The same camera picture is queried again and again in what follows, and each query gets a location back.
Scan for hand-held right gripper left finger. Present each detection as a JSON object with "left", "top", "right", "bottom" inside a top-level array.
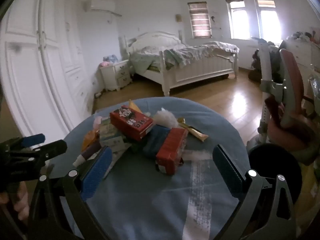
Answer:
[{"left": 27, "top": 146, "right": 120, "bottom": 240}]

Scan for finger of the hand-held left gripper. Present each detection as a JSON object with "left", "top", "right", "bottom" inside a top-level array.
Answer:
[
  {"left": 0, "top": 134, "right": 46, "bottom": 153},
  {"left": 15, "top": 140, "right": 68, "bottom": 170}
]

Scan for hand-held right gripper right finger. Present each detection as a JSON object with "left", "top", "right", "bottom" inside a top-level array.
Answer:
[{"left": 212, "top": 144, "right": 298, "bottom": 240}]

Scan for black round bin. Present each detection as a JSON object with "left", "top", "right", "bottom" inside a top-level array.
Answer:
[{"left": 247, "top": 144, "right": 303, "bottom": 205}]

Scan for red carton with cartoon print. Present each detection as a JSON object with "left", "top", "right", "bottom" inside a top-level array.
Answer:
[{"left": 109, "top": 105, "right": 153, "bottom": 141}]

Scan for plain red carton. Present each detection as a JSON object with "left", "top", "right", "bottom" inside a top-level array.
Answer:
[{"left": 155, "top": 127, "right": 189, "bottom": 175}]

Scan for person's left hand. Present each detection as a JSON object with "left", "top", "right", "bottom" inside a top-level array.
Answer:
[{"left": 0, "top": 180, "right": 29, "bottom": 221}]

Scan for purple tube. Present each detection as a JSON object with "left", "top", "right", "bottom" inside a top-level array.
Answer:
[{"left": 72, "top": 142, "right": 103, "bottom": 167}]

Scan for orange wrapper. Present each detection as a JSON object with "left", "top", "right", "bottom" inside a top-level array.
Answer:
[{"left": 82, "top": 127, "right": 100, "bottom": 152}]

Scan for white and green packet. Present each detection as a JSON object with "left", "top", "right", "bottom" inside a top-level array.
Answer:
[{"left": 99, "top": 120, "right": 132, "bottom": 157}]

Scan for pink wrapper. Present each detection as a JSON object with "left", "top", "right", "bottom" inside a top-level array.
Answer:
[{"left": 93, "top": 116, "right": 104, "bottom": 130}]

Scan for gold foil wrapper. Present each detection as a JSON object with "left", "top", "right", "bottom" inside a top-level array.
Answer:
[{"left": 177, "top": 117, "right": 209, "bottom": 142}]

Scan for blue table cloth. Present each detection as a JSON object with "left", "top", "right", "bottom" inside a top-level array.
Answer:
[{"left": 60, "top": 97, "right": 252, "bottom": 240}]

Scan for dark blue box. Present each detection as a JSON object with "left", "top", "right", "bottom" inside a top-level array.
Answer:
[{"left": 143, "top": 125, "right": 172, "bottom": 158}]

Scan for white wardrobe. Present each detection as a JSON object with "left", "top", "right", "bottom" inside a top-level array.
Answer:
[{"left": 0, "top": 0, "right": 97, "bottom": 145}]

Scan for yellow wrapper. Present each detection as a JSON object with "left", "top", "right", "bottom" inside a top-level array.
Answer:
[{"left": 128, "top": 99, "right": 150, "bottom": 117}]

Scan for white tissue wad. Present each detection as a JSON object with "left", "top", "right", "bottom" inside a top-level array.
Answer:
[{"left": 153, "top": 107, "right": 179, "bottom": 128}]

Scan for white nightstand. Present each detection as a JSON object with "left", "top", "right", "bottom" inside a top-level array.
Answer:
[{"left": 99, "top": 59, "right": 132, "bottom": 92}]

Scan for white bed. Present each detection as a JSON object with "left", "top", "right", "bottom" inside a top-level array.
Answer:
[{"left": 124, "top": 31, "right": 240, "bottom": 97}]

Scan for plush toys on nightstand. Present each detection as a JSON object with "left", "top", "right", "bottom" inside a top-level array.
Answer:
[{"left": 100, "top": 54, "right": 118, "bottom": 67}]

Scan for dark bag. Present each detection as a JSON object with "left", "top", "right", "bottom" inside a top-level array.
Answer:
[{"left": 247, "top": 49, "right": 263, "bottom": 82}]

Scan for pink and grey chair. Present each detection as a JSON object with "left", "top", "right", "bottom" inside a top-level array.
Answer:
[{"left": 251, "top": 37, "right": 320, "bottom": 165}]

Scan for crumpled light quilt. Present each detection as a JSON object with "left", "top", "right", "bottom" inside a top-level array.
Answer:
[{"left": 131, "top": 41, "right": 239, "bottom": 68}]

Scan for white dresser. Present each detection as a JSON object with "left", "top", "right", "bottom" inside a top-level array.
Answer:
[{"left": 285, "top": 39, "right": 320, "bottom": 70}]

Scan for narrow bright window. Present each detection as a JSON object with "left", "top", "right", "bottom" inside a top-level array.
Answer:
[{"left": 226, "top": 0, "right": 250, "bottom": 40}]

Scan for window with striped blind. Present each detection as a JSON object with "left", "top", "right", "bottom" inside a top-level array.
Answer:
[{"left": 187, "top": 1, "right": 213, "bottom": 38}]

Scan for wide bright window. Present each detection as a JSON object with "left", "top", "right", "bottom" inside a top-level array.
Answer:
[{"left": 253, "top": 0, "right": 283, "bottom": 42}]

